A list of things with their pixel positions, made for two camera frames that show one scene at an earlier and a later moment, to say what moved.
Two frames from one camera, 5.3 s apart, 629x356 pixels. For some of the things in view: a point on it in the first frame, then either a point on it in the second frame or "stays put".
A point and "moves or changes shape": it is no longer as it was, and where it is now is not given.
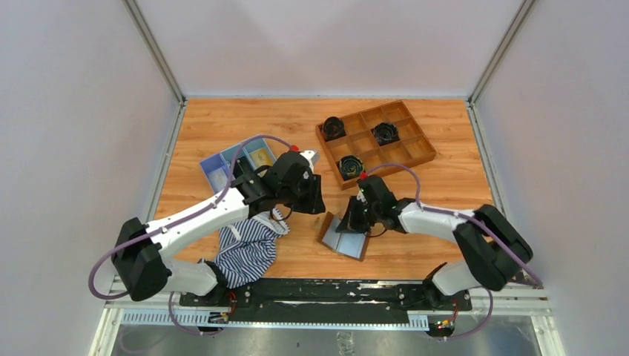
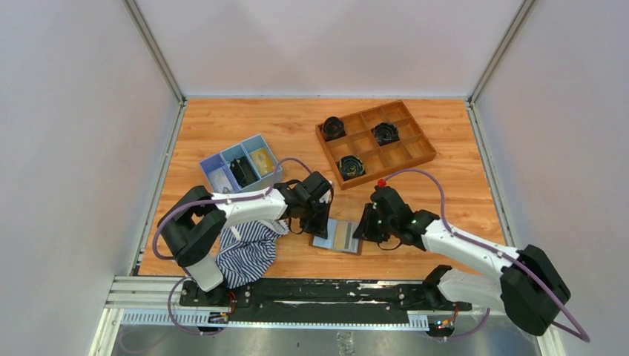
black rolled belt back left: (333, 127) stays put
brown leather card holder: (351, 245) moves or changes shape
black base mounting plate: (316, 300) stays put
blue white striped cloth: (248, 248) stays put
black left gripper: (314, 202) → (320, 228)
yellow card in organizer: (261, 157) stays put
